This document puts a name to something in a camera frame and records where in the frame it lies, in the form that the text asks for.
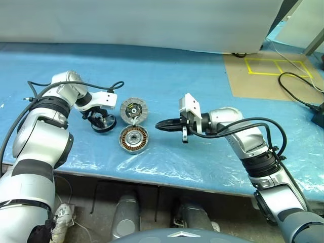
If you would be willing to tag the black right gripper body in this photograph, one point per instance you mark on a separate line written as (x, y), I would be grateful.
(192, 125)

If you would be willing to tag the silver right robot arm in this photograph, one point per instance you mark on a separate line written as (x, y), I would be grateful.
(243, 141)

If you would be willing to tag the grey motor stator disc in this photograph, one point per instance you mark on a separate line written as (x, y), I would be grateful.
(132, 110)

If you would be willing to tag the grey robot chest with emblem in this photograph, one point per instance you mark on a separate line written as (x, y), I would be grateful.
(164, 236)

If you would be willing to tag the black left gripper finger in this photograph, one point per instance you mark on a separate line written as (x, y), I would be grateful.
(95, 122)
(104, 119)

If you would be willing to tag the grey rounded leg shell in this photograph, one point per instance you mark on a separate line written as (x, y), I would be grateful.
(126, 215)
(193, 215)

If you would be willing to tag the white panel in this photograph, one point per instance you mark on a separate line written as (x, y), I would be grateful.
(298, 33)

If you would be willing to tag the brown cardboard sheet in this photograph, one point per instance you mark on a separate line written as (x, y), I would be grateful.
(253, 83)

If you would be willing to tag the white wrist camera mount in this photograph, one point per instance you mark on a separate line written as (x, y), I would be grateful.
(191, 103)
(106, 98)

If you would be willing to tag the blue plastic table cover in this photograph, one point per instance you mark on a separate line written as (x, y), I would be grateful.
(177, 76)

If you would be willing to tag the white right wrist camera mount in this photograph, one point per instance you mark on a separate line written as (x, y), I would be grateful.
(191, 103)

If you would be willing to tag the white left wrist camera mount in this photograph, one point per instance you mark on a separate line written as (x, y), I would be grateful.
(106, 98)

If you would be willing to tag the white robot foot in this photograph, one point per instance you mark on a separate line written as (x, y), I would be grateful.
(215, 226)

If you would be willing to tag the black power adapter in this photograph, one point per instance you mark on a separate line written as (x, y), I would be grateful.
(320, 117)

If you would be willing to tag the silver motor base copper windings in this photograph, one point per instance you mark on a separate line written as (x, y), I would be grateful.
(132, 138)

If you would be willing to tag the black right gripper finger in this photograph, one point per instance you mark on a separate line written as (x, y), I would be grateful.
(169, 122)
(169, 128)

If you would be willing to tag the grey taped robot foot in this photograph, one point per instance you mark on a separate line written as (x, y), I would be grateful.
(63, 220)

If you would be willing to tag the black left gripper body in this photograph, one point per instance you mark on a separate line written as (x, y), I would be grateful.
(96, 113)

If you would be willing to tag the grey metal post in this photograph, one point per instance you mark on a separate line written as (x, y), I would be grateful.
(315, 40)

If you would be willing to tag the large white board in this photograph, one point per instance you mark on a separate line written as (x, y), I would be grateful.
(126, 20)

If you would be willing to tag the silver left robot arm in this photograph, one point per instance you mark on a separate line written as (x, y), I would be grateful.
(38, 136)

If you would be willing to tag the black silver motor rotor disc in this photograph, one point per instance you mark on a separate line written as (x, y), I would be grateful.
(110, 122)

